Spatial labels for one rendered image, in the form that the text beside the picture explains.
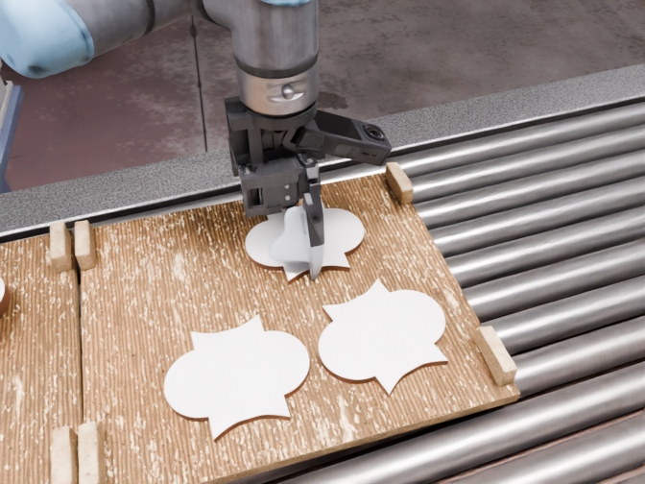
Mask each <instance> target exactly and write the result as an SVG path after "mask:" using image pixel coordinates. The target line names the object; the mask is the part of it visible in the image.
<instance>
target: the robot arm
mask: <svg viewBox="0 0 645 484"><path fill-rule="evenodd" d="M189 15H196V16H198V17H200V18H202V19H205V20H207V21H210V22H212V23H215V24H217V25H220V26H224V27H227V28H229V29H230V30H231V35H232V43H233V52H234V58H235V66H236V74H237V83H238V90H239V96H235V97H229V98H224V101H225V108H226V115H227V127H228V134H229V138H228V145H229V151H230V158H231V164H232V171H233V177H239V178H240V181H241V188H242V195H243V199H242V201H243V203H244V208H245V215H246V218H250V217H254V216H259V215H263V216H266V215H271V214H276V213H280V212H282V207H283V206H285V208H290V209H288V210H287V212H286V213H285V216H284V223H285V231H284V232H283V234H282V235H280V236H279V237H278V238H277V239H276V240H275V241H273V242H272V243H271V244H270V246H269V255H270V257H271V258H272V259H273V260H276V261H305V262H308V263H309V270H310V277H311V279H316V278H317V277H318V275H319V272H320V270H321V268H322V266H323V255H324V221H323V206H322V200H321V192H322V186H321V175H320V168H319V164H318V162H317V160H316V157H317V156H318V154H319V153H322V154H326V155H331V156H334V157H342V158H347V159H351V160H356V161H360V162H364V163H368V164H372V165H377V166H382V164H383V163H384V161H385V160H386V158H387V156H388V155H389V153H390V152H391V150H392V149H393V147H392V146H391V144H390V142H389V141H388V139H387V137H386V135H385V133H384V132H383V131H382V129H380V127H379V126H376V125H373V124H370V123H366V122H362V121H359V120H355V119H351V118H347V117H344V116H341V115H337V114H333V113H330V112H326V111H322V110H318V109H317V97H318V95H319V17H318V0H0V57H1V58H2V59H3V60H4V62H5V63H6V64H7V65H8V66H9V67H11V68H12V69H13V70H15V71H16V72H18V73H19V74H21V75H23V76H25V77H28V78H33V79H40V78H45V77H47V76H50V75H55V74H58V73H60V72H63V71H65V70H68V69H71V68H73V67H78V66H82V65H85V64H87V63H89V62H90V61H91V60H92V59H93V58H95V57H98V56H100V55H102V54H104V53H106V52H108V51H110V50H112V49H115V48H117V47H119V46H121V45H124V44H126V43H128V42H130V41H132V40H135V39H137V38H139V37H142V36H145V35H147V34H150V33H152V32H154V31H156V30H159V29H161V28H163V27H165V26H168V25H170V24H172V23H174V22H177V21H179V20H181V19H183V18H184V17H187V16H189ZM235 165H236V167H235ZM261 198H262V199H261ZM300 199H303V200H302V207H303V208H302V207H299V206H295V205H296V204H298V203H299V200H300ZM262 201H263V203H262ZM301 218H302V220H301ZM302 224H303V225H302ZM303 228H304V232H303Z"/></svg>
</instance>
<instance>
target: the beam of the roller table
mask: <svg viewBox="0 0 645 484"><path fill-rule="evenodd" d="M642 102H645V63H641V64H636V65H631V66H626V67H621V68H616V69H611V70H608V71H603V72H598V73H593V74H588V75H583V76H579V77H574V78H569V79H564V80H559V81H554V82H551V83H546V84H541V85H532V86H527V87H522V88H518V89H513V90H508V91H503V92H498V93H494V94H490V95H485V96H480V97H475V98H470V99H465V100H461V101H456V102H451V103H446V104H441V105H437V106H433V107H428V108H423V109H414V110H409V111H404V112H400V113H395V114H390V115H385V116H381V117H376V118H372V119H367V120H362V122H366V123H370V124H373V125H376V126H379V127H380V129H382V131H383V132H384V133H385V135H386V137H387V139H388V141H389V142H390V144H391V146H392V147H393V149H392V150H391V152H390V153H389V155H388V156H387V158H390V157H398V156H402V155H407V154H411V153H415V152H420V151H424V150H429V149H433V148H438V147H441V146H446V145H450V144H455V143H459V142H464V141H468V140H472V139H477V138H481V137H486V136H490V135H495V134H499V133H506V132H511V131H515V130H520V129H525V128H529V127H534V126H537V125H542V124H546V123H551V122H555V121H560V120H563V119H568V118H572V117H577V116H582V115H586V114H591V113H594V112H599V111H603V110H608V109H616V108H620V107H625V106H629V105H633V104H638V103H642ZM317 162H318V164H319V168H320V173H324V172H328V171H333V170H337V169H342V168H346V167H350V166H354V165H359V164H364V162H360V161H356V160H351V159H347V158H342V157H334V156H331V155H325V158H324V159H319V160H317ZM241 190H242V188H241V181H240V178H239V177H233V171H232V164H231V158H230V151H229V148H225V149H220V150H215V151H211V152H206V153H201V154H196V155H192V156H187V157H178V158H173V159H168V160H163V161H159V162H155V163H150V164H145V165H140V166H135V167H131V168H126V169H121V170H116V171H111V172H106V173H102V174H98V175H93V176H88V177H83V178H78V179H74V180H69V181H60V182H55V183H50V184H45V185H42V186H37V187H32V188H27V189H22V190H17V191H13V192H8V193H3V194H0V244H2V243H6V242H11V241H14V240H19V239H23V238H28V237H32V236H37V235H41V234H45V233H50V225H51V224H55V223H58V222H64V223H65V225H66V228H67V229H71V228H75V222H80V221H86V220H87V221H88V222H89V224H93V223H97V222H102V221H106V220H110V219H115V218H119V217H124V216H128V215H133V214H136V213H141V212H145V211H150V210H155V209H159V208H164V207H167V206H175V205H180V204H184V203H189V202H193V201H198V200H201V199H206V198H211V197H215V196H220V195H224V194H228V193H232V192H237V191H241Z"/></svg>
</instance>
